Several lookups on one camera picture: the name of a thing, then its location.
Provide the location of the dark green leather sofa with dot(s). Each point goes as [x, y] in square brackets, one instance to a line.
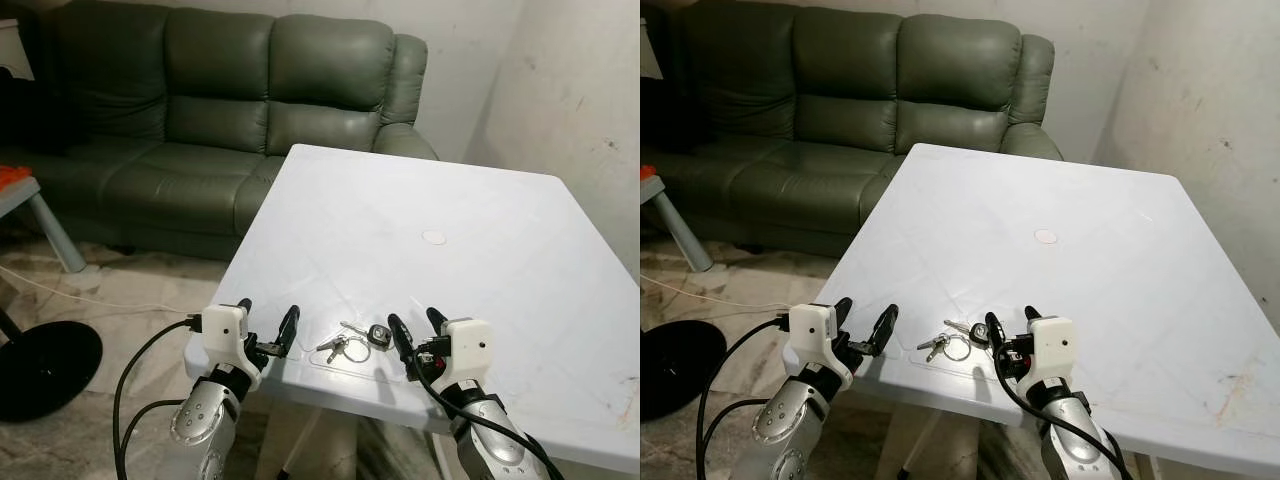
[850, 120]
[220, 120]

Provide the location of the white furniture piece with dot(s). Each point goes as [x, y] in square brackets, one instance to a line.
[647, 62]
[8, 50]

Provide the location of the black round stand base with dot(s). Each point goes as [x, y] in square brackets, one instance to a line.
[680, 365]
[45, 370]

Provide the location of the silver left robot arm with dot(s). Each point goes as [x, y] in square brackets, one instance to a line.
[200, 420]
[785, 420]

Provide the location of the white plastic table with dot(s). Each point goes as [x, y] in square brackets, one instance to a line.
[450, 200]
[1080, 200]

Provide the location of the round white table cap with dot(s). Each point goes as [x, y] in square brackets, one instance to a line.
[434, 237]
[1045, 236]

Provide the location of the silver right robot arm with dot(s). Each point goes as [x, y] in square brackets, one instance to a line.
[1075, 440]
[495, 440]

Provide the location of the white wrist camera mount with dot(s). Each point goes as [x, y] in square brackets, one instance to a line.
[468, 345]
[222, 325]
[812, 322]
[1052, 345]

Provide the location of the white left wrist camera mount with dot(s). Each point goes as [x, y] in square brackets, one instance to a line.
[812, 322]
[222, 325]

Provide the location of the key bunch with black fob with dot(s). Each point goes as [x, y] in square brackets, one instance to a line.
[378, 335]
[978, 331]

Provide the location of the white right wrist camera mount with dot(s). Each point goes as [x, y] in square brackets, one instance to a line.
[468, 345]
[1052, 345]

